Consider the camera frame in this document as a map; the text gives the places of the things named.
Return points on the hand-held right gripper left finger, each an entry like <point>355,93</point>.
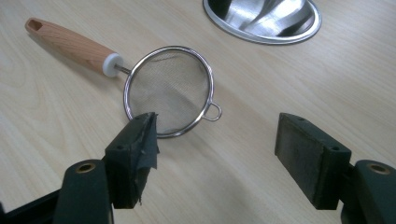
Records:
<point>130,158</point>

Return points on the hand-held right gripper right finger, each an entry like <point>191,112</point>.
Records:
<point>311,155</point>

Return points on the stainless steel bowl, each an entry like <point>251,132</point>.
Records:
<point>264,18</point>

